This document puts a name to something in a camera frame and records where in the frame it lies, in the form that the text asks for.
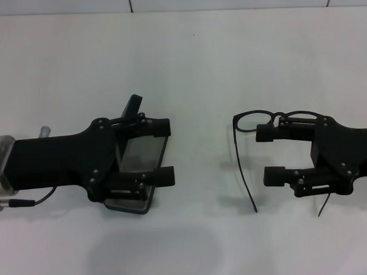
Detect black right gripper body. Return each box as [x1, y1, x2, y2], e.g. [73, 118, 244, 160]
[308, 113, 367, 198]

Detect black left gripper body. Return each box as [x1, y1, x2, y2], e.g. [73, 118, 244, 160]
[1, 117, 128, 208]

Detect black glasses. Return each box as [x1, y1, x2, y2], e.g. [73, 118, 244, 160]
[231, 106, 333, 221]

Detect black glasses case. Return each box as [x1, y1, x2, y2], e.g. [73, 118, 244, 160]
[98, 92, 172, 217]

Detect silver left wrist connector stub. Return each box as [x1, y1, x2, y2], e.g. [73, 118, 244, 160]
[38, 125, 52, 140]

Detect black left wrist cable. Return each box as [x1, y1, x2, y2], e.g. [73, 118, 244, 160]
[0, 186, 59, 213]

